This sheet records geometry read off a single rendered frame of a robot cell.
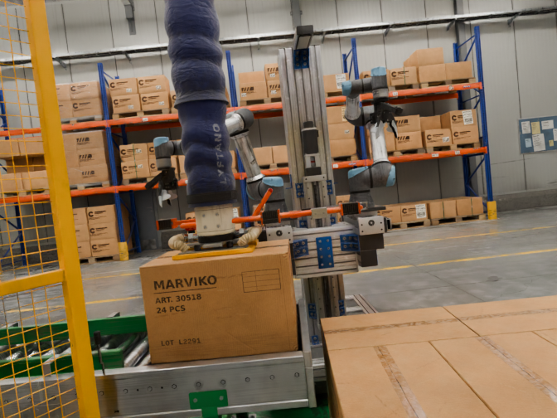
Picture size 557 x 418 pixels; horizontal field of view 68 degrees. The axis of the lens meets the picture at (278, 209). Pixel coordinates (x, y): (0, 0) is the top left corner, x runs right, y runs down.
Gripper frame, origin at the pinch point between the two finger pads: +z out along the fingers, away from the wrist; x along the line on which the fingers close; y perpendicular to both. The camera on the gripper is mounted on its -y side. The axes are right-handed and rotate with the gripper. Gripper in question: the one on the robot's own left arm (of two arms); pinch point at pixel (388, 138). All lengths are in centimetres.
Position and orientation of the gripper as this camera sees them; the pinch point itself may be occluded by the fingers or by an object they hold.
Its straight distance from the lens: 213.1
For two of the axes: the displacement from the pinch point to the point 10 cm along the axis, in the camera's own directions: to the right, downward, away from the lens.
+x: -8.2, 1.2, -5.6
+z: 1.1, 9.9, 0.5
